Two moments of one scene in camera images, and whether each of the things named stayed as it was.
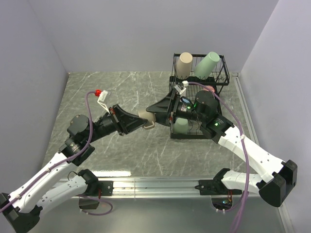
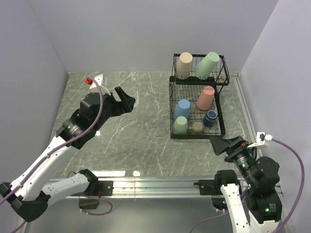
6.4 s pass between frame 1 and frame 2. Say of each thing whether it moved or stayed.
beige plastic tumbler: stayed
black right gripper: moved
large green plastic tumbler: stayed
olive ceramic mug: moved
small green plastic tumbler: stayed
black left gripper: moved
